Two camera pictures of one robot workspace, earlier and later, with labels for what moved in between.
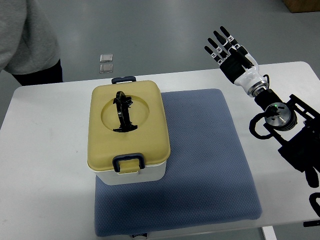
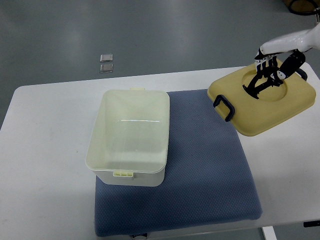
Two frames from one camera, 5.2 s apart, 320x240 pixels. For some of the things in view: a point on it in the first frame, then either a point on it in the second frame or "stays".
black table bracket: (311, 223) stays
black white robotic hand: (240, 66) -> (281, 58)
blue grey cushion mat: (208, 182) stays
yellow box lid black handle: (128, 125) -> (250, 116)
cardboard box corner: (302, 6) stays
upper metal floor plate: (106, 58) stays
